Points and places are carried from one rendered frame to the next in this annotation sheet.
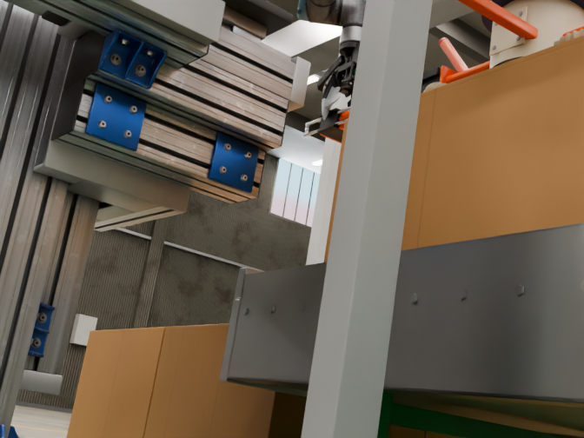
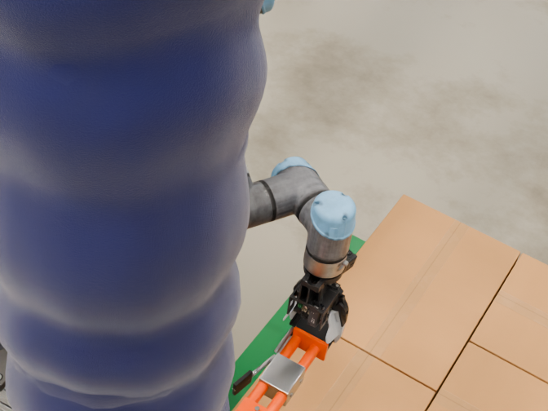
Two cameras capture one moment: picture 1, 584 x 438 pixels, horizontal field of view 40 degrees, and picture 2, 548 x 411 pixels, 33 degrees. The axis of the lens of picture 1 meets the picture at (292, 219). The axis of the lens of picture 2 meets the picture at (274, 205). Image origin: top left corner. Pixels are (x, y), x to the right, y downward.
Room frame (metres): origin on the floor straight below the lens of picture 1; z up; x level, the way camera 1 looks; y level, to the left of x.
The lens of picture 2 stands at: (1.19, -0.93, 2.51)
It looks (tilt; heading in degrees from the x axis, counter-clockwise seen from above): 46 degrees down; 57
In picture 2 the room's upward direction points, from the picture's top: 8 degrees clockwise
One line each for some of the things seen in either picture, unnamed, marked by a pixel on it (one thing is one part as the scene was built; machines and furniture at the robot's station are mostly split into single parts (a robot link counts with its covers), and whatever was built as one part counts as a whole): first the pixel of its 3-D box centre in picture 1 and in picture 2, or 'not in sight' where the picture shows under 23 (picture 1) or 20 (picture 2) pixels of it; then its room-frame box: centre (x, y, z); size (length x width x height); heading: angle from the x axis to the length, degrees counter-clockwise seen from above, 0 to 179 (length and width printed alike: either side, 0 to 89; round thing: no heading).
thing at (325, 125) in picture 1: (339, 114); (281, 336); (1.80, -0.07, 1.08); 0.31 x 0.03 x 0.05; 33
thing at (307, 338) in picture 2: (342, 126); (319, 330); (1.88, -0.09, 1.08); 0.08 x 0.07 x 0.05; 33
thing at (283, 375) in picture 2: not in sight; (281, 379); (1.76, -0.15, 1.07); 0.07 x 0.07 x 0.04; 33
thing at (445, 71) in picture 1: (441, 89); not in sight; (1.58, -0.27, 1.08); 0.10 x 0.08 x 0.06; 123
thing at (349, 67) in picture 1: (352, 69); (317, 289); (1.85, -0.09, 1.22); 0.09 x 0.08 x 0.12; 33
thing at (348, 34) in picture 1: (355, 42); (326, 258); (1.86, -0.09, 1.30); 0.08 x 0.08 x 0.05
